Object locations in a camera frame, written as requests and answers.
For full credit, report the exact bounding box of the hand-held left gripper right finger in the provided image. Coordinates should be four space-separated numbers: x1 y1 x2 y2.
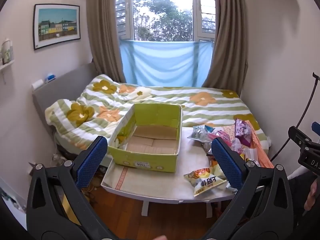
197 137 295 240

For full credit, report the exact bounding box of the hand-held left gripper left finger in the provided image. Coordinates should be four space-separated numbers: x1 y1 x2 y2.
26 136 118 240

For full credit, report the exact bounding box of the pink striped snack packet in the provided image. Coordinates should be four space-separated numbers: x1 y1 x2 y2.
207 130 232 146

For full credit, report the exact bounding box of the purple snack packet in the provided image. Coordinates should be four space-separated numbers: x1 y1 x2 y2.
234 119 253 147

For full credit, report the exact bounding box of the green cardboard box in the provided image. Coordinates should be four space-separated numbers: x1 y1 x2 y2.
107 103 183 173

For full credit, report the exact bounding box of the person's right hand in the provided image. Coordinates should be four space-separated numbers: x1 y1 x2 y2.
304 179 320 212

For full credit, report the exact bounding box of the white snack packet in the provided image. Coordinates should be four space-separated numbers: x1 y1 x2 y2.
239 147 261 167

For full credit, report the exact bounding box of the clear plastic snack packet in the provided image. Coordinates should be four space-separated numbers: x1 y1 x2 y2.
199 141 213 156

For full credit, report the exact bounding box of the crumpled clear plastic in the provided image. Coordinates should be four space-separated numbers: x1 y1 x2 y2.
51 152 76 167

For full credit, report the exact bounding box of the patterned paper strip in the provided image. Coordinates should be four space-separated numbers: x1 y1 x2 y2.
114 167 130 191

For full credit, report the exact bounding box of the orange patterned cloth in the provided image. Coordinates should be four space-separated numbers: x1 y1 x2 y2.
222 121 275 169

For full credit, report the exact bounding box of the grey blue snack packet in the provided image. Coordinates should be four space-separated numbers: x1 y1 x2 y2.
187 124 215 143

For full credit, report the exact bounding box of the dark cloth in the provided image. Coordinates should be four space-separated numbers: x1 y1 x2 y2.
287 171 320 240

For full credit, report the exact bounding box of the floral striped blanket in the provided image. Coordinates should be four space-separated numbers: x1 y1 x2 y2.
45 74 272 153

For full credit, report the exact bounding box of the white low table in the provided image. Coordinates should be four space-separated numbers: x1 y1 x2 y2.
101 127 267 218

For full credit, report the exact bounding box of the grey bed headboard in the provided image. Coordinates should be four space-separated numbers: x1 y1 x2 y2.
32 62 98 137

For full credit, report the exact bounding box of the blue window cloth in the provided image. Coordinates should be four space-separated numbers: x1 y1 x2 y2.
119 39 213 87

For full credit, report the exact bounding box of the small shelf ornament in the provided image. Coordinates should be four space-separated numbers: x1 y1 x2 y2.
0 39 13 65

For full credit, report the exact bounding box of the black curved cable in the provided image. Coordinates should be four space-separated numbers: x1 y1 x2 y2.
270 72 320 163

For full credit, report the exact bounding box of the white wall shelf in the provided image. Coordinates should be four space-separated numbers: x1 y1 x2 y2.
0 61 15 72

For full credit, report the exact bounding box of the framed wall picture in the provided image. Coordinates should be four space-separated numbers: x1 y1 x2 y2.
33 4 81 50

